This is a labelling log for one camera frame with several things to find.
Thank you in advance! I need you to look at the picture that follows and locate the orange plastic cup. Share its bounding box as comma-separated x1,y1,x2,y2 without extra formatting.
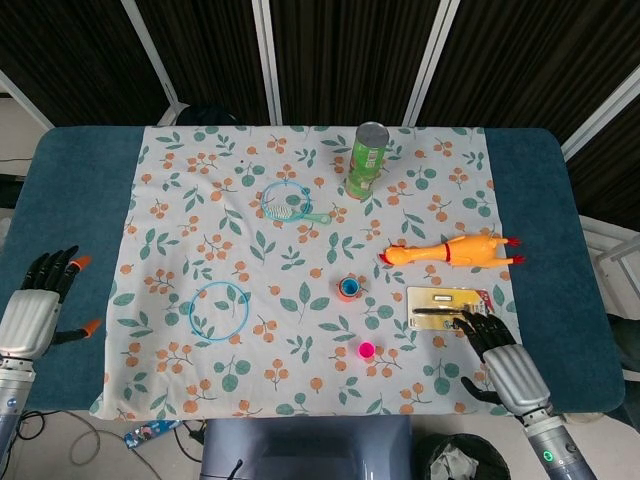
336,276,362,302

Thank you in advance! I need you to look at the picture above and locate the dark chair back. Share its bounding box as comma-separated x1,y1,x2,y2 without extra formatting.
177,103,240,127

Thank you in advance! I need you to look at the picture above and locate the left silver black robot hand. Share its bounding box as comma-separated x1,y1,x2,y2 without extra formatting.
0,244,104,361

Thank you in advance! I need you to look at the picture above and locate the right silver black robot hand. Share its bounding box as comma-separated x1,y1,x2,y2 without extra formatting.
458,308,554,416

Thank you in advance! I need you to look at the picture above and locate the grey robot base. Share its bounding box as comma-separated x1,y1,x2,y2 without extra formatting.
199,417,414,480

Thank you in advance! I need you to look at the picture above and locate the yellow rubber chicken toy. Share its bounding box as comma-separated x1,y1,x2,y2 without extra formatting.
378,233,527,271

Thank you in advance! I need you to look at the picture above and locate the black trash bin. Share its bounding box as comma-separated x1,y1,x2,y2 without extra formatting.
424,432,512,480

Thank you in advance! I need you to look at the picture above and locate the black cable by base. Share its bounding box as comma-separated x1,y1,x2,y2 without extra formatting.
172,419,206,446

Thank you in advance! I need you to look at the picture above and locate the razor in yellow blister pack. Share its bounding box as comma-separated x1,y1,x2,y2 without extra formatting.
405,285,497,333

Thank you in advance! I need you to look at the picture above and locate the teal table cover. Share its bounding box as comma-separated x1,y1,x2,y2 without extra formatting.
0,125,627,417

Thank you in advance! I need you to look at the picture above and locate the large blue plastic ring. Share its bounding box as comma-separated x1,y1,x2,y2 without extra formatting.
188,281,251,343

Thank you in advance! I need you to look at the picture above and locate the black floor cable bundle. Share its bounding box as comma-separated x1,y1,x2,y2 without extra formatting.
17,409,47,441

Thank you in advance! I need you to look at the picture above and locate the white metal rack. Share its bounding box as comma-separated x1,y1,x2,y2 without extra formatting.
579,214,640,274

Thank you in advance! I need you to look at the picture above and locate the white partition frame post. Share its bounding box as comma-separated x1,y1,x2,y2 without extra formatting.
402,0,462,126
0,68,56,129
559,64,640,161
251,0,282,126
119,0,184,109

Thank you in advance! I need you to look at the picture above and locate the floral print tablecloth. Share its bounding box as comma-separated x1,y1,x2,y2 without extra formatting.
88,124,532,420

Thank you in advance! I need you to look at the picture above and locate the green chips can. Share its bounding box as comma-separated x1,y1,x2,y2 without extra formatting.
344,121,390,202

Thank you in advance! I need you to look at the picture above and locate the dark teal chair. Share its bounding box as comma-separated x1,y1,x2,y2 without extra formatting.
597,259,640,431

